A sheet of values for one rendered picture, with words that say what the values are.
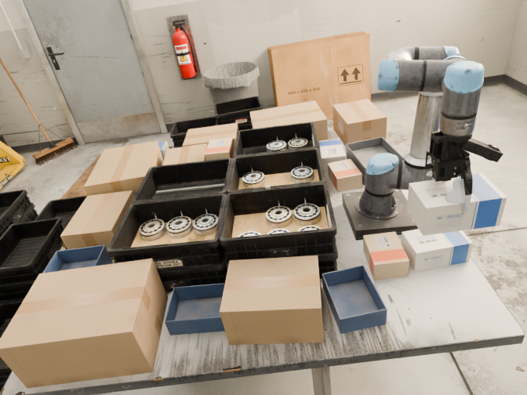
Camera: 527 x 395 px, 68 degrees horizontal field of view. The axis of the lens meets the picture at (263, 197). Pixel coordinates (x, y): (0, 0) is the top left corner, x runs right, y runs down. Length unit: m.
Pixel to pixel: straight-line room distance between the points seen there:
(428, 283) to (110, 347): 1.04
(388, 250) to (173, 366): 0.82
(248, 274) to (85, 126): 3.98
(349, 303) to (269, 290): 0.30
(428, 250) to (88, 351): 1.13
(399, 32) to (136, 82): 2.88
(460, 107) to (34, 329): 1.28
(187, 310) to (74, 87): 3.78
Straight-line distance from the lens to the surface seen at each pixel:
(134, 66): 4.61
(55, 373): 1.43
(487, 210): 1.13
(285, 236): 1.30
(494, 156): 1.09
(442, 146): 1.02
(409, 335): 1.33
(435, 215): 1.08
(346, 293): 1.41
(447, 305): 1.42
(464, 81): 0.96
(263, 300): 1.20
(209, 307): 1.44
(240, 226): 1.53
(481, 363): 2.19
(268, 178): 1.80
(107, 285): 1.37
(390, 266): 1.43
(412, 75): 1.05
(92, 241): 1.76
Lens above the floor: 1.75
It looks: 34 degrees down
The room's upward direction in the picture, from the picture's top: 9 degrees counter-clockwise
